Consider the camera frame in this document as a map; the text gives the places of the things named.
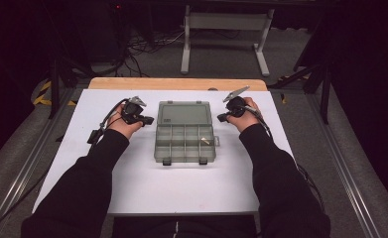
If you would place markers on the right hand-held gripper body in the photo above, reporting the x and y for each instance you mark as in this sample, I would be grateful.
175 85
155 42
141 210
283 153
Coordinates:
236 107

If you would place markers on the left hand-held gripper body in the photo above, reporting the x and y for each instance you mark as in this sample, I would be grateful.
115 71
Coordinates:
132 110

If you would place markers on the grey clear compartment storage box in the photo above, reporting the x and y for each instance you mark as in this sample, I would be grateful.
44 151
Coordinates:
181 114

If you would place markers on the person's right hand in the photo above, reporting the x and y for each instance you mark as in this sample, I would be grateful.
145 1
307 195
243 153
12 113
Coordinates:
247 120

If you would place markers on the person's left hand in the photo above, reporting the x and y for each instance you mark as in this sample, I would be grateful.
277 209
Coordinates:
123 127

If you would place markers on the wooden table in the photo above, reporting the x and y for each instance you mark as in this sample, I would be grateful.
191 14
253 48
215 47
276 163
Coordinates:
168 84

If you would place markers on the white board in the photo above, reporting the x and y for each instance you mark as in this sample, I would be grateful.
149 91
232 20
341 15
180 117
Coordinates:
168 188

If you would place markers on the black stand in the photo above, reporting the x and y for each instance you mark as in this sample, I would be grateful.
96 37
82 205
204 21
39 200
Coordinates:
54 86
325 92

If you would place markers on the yellow black floor tape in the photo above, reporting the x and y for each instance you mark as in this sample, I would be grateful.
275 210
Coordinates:
42 97

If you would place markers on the person's lap dark clothing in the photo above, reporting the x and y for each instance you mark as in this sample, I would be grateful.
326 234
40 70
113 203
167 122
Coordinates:
142 229

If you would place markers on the white metal stand frame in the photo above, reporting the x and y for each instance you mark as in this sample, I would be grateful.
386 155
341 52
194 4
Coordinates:
228 21

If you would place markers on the aluminium rail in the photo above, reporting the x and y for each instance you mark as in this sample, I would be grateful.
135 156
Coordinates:
347 172
23 172

